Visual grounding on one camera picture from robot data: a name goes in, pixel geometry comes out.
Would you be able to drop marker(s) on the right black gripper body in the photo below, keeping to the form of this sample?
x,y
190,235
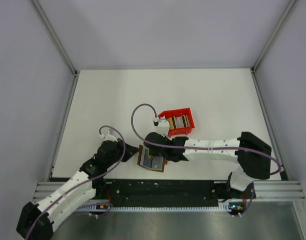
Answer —
x,y
152,153

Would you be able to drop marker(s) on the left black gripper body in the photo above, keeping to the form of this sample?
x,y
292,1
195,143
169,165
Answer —
x,y
118,155

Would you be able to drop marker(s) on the brown leather card holder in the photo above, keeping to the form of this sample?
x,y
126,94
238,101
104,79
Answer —
x,y
149,162

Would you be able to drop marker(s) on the grey card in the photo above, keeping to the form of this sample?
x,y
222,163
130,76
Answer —
x,y
157,162

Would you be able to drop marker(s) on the red plastic card bin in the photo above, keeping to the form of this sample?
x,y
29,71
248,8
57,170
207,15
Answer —
x,y
178,112

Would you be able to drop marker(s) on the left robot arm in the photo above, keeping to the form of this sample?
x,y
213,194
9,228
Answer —
x,y
40,220

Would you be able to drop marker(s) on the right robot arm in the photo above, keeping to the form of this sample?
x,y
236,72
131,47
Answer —
x,y
248,151

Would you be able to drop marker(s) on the stack of cards in bin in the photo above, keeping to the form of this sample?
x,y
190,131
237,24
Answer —
x,y
177,122

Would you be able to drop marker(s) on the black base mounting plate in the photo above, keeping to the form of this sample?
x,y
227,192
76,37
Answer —
x,y
167,193

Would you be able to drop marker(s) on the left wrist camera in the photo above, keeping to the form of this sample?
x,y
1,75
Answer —
x,y
108,136

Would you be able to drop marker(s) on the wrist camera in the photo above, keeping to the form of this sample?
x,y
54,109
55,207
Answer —
x,y
108,136
161,126

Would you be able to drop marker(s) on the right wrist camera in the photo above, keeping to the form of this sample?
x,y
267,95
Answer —
x,y
161,126

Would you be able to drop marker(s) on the white slotted cable duct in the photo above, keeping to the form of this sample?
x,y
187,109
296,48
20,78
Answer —
x,y
220,207

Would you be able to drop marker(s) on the aluminium frame front rail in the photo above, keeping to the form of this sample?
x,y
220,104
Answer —
x,y
268,190

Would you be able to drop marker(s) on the aluminium frame left post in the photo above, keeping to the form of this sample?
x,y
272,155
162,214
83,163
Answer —
x,y
53,36

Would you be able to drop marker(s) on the aluminium frame post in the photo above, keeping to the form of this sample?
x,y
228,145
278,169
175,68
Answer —
x,y
53,36
275,33

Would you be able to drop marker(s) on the aluminium frame right post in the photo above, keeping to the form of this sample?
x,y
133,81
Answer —
x,y
275,33

